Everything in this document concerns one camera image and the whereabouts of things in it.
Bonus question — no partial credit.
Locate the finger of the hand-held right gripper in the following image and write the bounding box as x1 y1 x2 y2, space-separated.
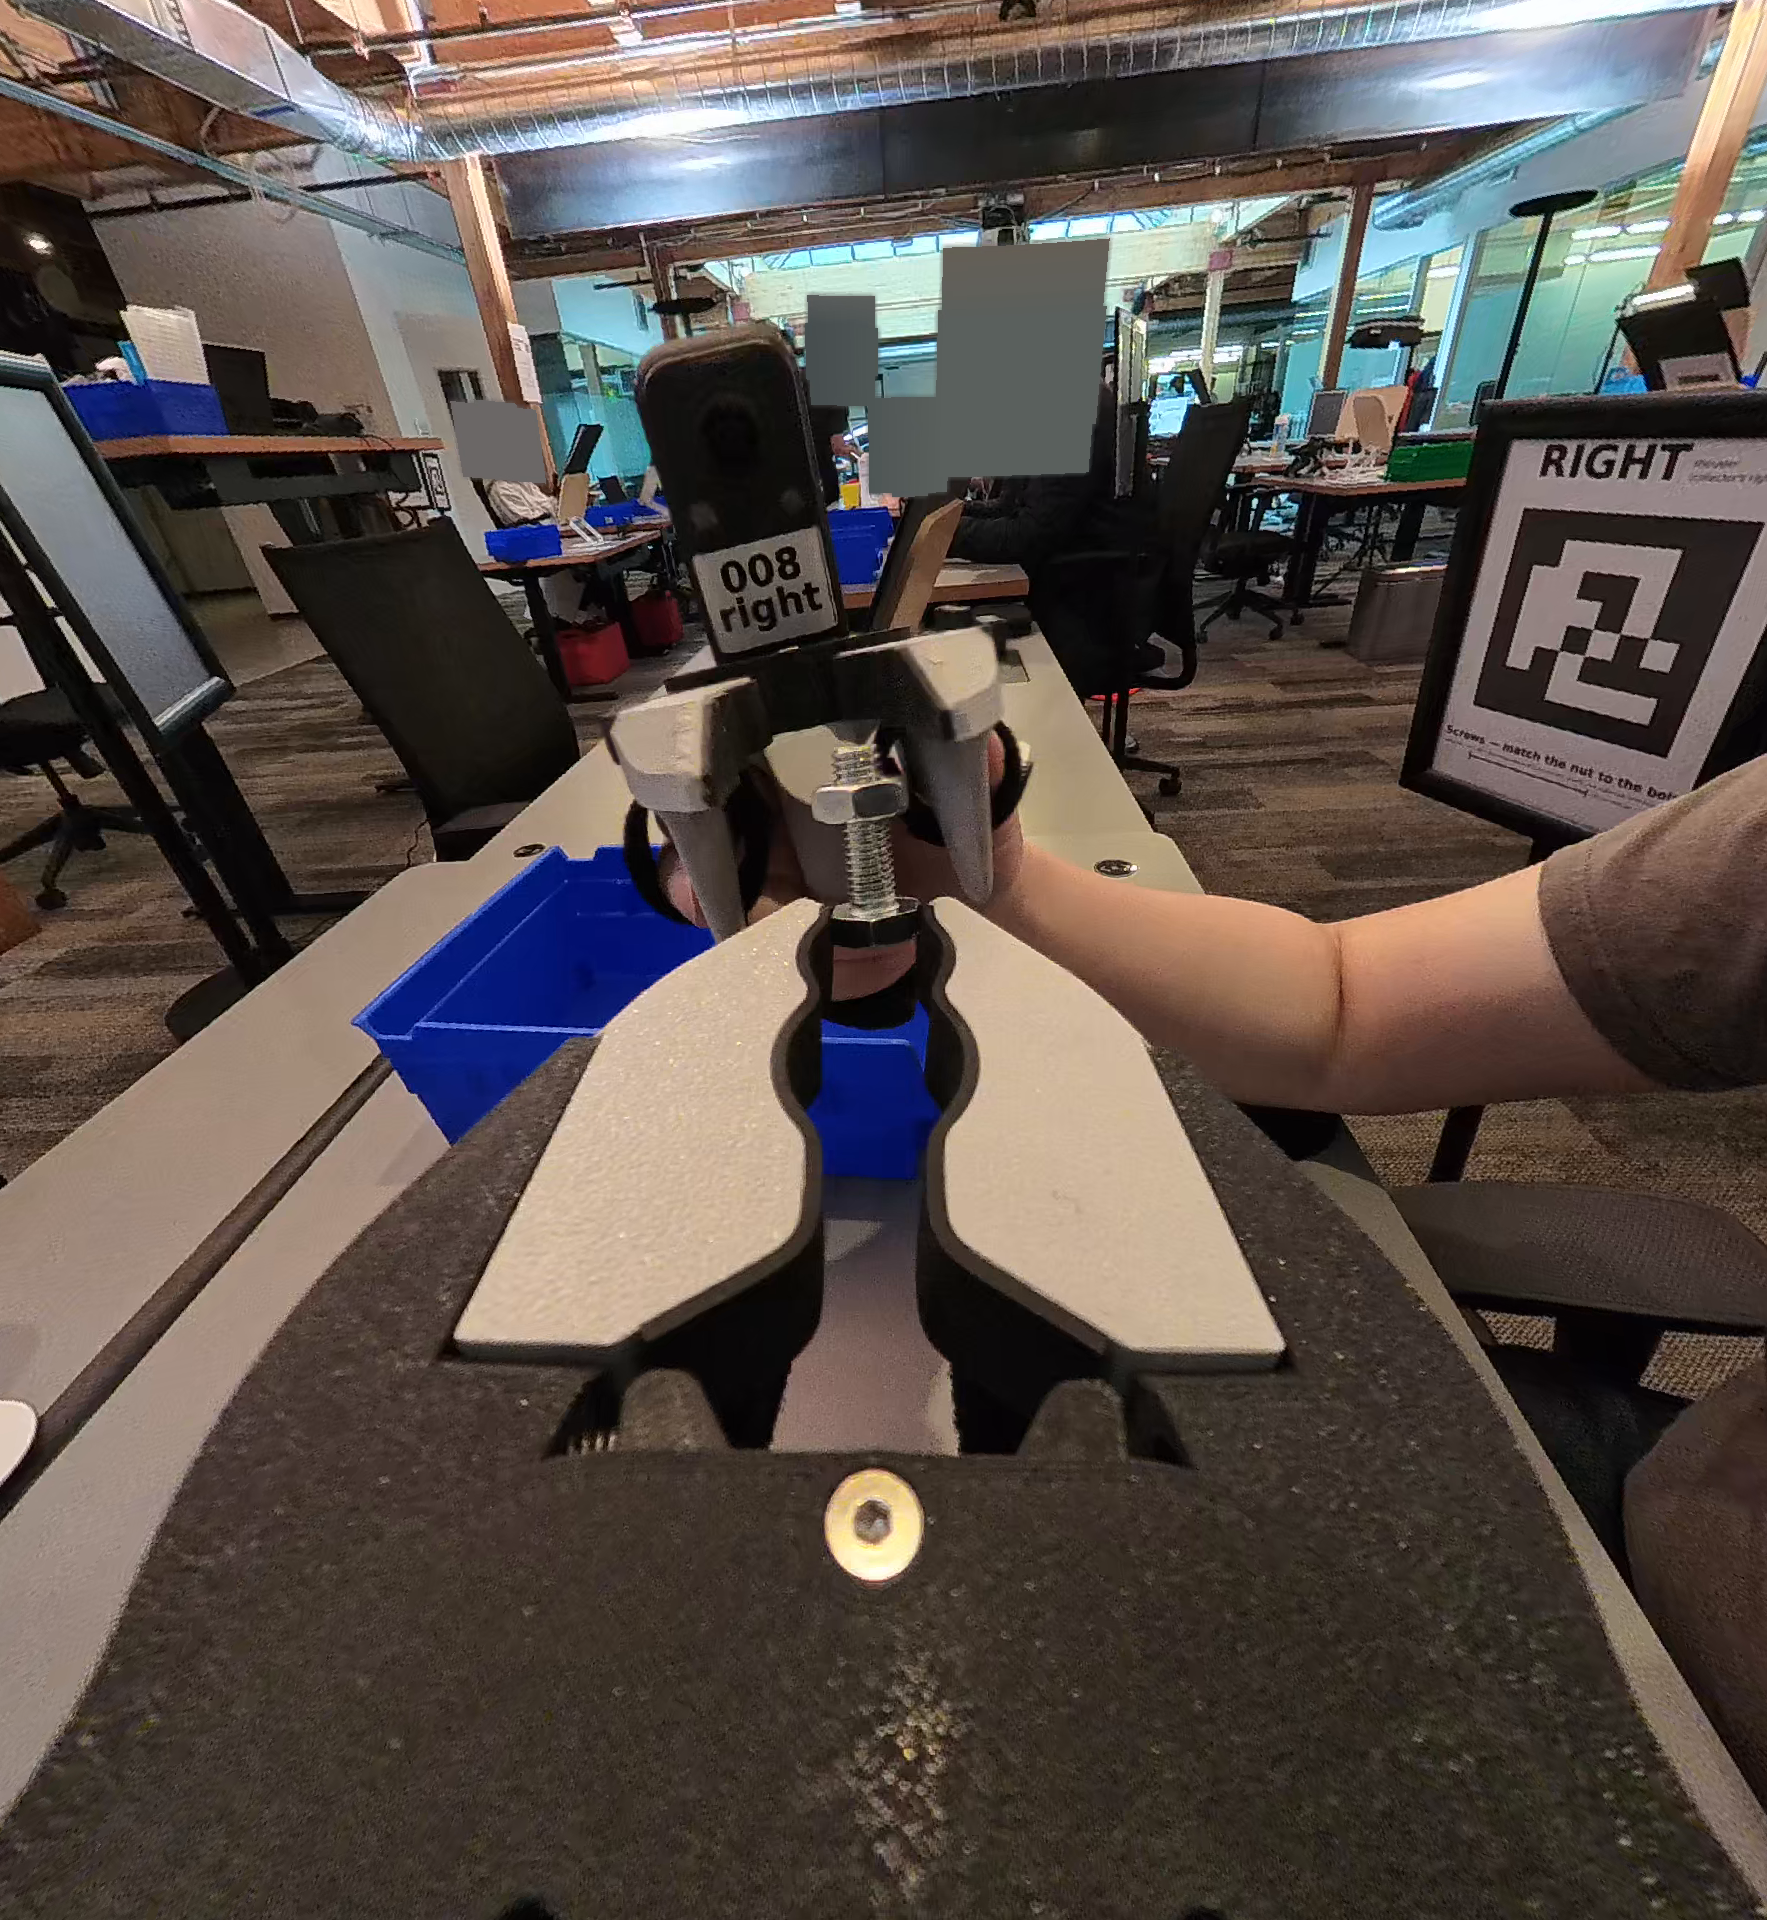
889 629 1008 903
609 691 840 938

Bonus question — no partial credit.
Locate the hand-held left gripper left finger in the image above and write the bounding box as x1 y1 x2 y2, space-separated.
455 897 832 1453

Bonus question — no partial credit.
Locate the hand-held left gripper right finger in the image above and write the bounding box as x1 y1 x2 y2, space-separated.
919 897 1287 1453

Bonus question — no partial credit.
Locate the silver hex bolt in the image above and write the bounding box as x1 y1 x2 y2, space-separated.
809 745 927 951

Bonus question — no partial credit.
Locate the person's right forearm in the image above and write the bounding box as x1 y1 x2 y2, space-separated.
995 832 1680 1120

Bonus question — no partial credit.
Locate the person's right hand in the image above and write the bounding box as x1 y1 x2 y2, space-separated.
661 734 1034 1004

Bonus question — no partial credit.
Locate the tan wooden board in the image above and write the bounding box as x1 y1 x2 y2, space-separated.
872 495 967 640

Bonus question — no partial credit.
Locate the large blue plastic bin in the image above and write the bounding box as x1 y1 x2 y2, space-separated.
351 847 944 1187

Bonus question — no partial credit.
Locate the grey waste bin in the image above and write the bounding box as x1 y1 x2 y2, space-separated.
1348 561 1447 666

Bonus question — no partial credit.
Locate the black sign easel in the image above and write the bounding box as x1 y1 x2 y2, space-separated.
0 361 367 1037

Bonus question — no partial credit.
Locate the black box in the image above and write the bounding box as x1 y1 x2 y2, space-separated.
203 343 276 439

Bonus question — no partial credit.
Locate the white box stack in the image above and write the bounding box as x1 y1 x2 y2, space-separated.
118 304 210 387

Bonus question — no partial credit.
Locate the black framed marker sign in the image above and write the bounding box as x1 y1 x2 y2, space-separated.
1400 392 1767 843
0 338 233 750

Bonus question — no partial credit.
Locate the black floor lamp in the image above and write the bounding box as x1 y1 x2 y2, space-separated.
1505 190 1599 403

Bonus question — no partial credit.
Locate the silver ceiling duct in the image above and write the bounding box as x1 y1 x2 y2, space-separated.
13 0 1724 167

